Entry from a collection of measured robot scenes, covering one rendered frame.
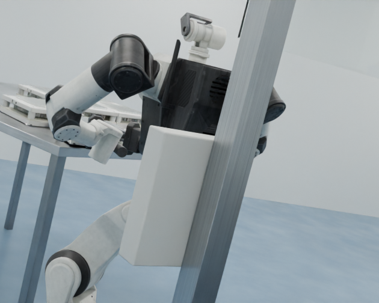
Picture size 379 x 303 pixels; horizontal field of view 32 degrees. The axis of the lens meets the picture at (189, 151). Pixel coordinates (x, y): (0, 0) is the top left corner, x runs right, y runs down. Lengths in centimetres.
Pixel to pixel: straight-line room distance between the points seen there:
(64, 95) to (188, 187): 67
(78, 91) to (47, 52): 424
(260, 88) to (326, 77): 606
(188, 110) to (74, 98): 33
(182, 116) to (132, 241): 54
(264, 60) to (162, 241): 39
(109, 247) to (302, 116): 539
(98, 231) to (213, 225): 76
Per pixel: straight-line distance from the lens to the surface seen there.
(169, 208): 123
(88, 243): 196
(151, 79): 172
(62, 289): 198
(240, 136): 120
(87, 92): 178
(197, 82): 166
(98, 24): 612
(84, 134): 199
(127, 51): 172
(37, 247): 239
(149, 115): 182
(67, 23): 605
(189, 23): 185
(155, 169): 119
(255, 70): 119
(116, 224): 189
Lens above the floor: 130
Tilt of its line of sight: 8 degrees down
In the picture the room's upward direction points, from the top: 14 degrees clockwise
